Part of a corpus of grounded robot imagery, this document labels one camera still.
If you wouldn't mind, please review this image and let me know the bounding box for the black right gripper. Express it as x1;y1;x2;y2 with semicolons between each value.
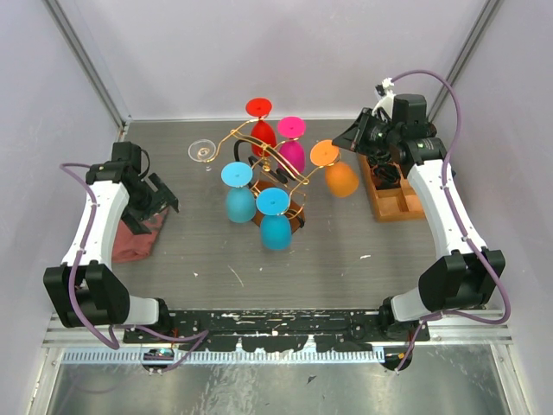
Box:
332;108;400;157

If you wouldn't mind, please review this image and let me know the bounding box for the orange wine glass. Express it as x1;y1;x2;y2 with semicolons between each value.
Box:
310;139;359;198

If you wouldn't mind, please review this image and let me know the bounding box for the magenta wine glass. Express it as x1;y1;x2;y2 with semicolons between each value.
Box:
277;116;306;173

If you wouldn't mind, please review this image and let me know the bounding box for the red wine glass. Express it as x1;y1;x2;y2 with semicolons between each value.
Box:
245;97;277;147

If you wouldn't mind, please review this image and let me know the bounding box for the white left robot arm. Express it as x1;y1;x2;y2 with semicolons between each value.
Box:
43;161;179;349

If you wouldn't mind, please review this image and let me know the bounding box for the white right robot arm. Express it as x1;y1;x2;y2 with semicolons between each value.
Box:
333;108;505;341

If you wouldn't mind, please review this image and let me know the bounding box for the clear wine glass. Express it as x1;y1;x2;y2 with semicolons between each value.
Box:
188;138;217;172

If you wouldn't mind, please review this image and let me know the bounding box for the light blue wine glass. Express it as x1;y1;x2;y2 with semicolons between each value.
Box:
221;162;257;223

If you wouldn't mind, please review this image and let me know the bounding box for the wooden rack base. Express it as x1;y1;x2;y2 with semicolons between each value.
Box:
250;180;305;233

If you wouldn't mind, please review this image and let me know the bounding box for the pink cloth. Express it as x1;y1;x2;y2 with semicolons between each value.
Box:
111;208;168;264

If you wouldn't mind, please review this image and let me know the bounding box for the rolled dark orange-patterned tie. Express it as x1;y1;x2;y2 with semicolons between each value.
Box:
366;156;402;190

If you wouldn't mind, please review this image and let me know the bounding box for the wooden compartment tray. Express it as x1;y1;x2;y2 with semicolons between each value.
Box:
357;155;425;222

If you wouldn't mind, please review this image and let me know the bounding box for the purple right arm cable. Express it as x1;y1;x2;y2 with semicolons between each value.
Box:
388;68;512;374

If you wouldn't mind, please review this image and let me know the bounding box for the gold wire glass rack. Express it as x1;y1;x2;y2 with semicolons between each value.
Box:
214;118;322;196

